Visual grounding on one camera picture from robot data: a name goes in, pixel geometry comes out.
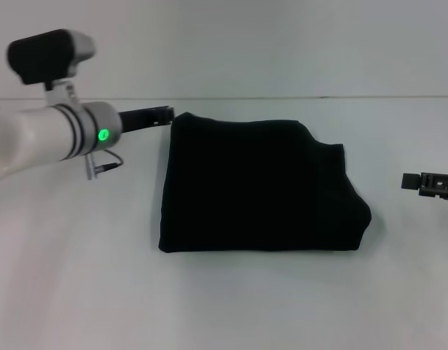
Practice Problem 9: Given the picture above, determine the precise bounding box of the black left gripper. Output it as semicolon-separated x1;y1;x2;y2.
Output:
117;105;176;135

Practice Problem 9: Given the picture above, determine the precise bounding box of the black shirt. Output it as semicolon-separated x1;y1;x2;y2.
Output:
157;112;373;254

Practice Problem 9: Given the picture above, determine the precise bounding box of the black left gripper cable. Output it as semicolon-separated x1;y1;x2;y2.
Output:
85;151;124;181

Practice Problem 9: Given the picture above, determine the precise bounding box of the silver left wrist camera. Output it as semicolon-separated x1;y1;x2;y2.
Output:
7;28;97;106

